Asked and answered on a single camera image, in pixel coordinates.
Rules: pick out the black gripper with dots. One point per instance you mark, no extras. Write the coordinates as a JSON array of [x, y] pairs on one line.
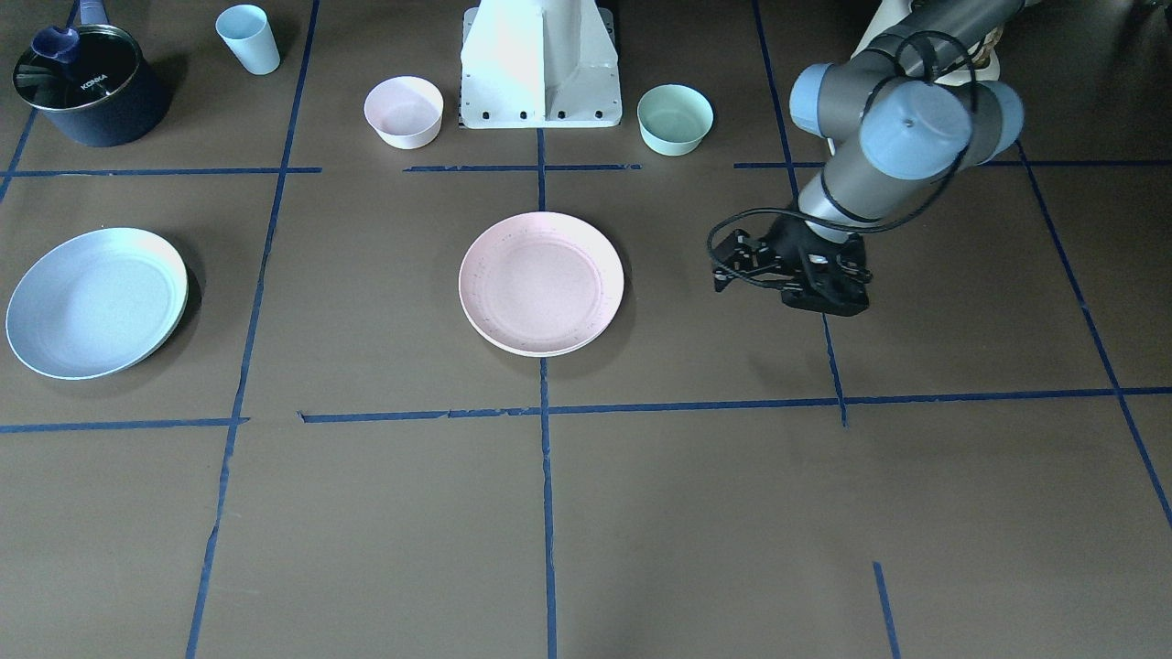
[[785, 243]]

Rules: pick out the pink plate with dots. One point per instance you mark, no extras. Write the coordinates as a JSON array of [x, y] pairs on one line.
[[541, 266]]

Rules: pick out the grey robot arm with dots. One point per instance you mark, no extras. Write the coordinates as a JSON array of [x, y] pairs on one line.
[[906, 114]]

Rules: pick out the green bowl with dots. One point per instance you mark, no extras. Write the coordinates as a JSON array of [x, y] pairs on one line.
[[674, 119]]

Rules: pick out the cream white plate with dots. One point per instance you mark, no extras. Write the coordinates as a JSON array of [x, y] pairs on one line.
[[546, 338]]

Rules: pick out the pink bowl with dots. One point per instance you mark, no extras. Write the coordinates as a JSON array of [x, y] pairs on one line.
[[406, 112]]

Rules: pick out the light blue cup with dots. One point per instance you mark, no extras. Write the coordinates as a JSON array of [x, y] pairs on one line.
[[246, 31]]

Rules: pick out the dark blue saucepan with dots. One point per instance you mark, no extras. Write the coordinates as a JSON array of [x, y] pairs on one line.
[[92, 81]]

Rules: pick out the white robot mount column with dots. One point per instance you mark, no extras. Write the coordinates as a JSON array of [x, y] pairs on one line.
[[539, 65]]

